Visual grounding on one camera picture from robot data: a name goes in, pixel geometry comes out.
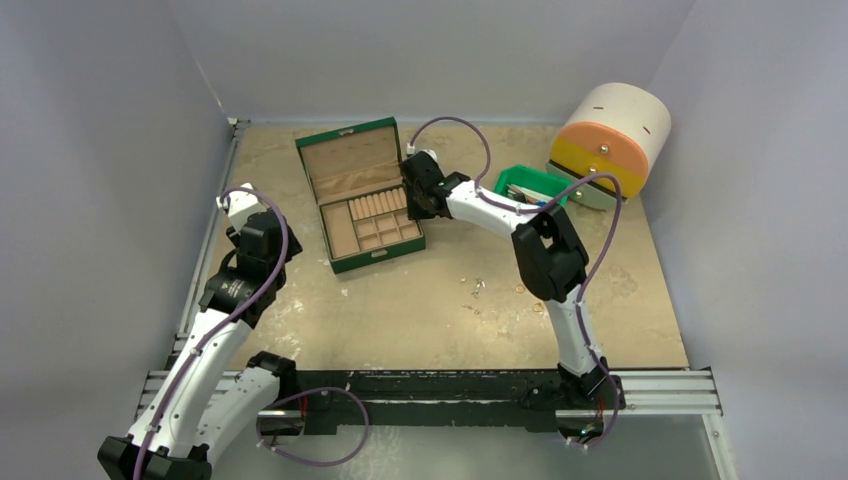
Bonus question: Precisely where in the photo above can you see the green jewelry box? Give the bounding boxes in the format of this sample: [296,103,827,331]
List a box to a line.
[295,117,426,274]

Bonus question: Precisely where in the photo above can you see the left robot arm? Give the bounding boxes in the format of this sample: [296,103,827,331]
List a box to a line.
[97,209,302,479]

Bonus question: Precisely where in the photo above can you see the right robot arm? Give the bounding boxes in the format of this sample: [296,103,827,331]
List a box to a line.
[400,151,624,410]

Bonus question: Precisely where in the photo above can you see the green plastic bin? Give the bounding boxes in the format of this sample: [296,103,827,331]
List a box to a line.
[487,165,573,211]

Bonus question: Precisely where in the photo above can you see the silver earring cluster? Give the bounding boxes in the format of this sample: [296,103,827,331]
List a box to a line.
[459,277,485,299]

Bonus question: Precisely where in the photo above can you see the round drawer cabinet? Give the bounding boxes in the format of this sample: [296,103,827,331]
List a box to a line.
[546,82,671,201]

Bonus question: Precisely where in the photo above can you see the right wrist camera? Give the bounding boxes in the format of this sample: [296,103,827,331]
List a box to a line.
[413,149,439,164]

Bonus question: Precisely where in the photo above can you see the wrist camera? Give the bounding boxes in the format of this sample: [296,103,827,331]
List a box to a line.
[215,190,267,223]
[413,149,439,164]

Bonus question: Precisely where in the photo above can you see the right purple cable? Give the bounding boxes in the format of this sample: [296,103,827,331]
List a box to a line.
[406,116,627,452]

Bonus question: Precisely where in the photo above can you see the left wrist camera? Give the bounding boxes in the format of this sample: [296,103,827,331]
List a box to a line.
[215,190,267,223]

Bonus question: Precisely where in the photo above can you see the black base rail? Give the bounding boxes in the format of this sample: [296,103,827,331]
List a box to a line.
[258,368,627,437]

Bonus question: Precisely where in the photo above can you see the aluminium frame rail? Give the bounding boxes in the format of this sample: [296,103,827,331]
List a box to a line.
[134,117,251,420]

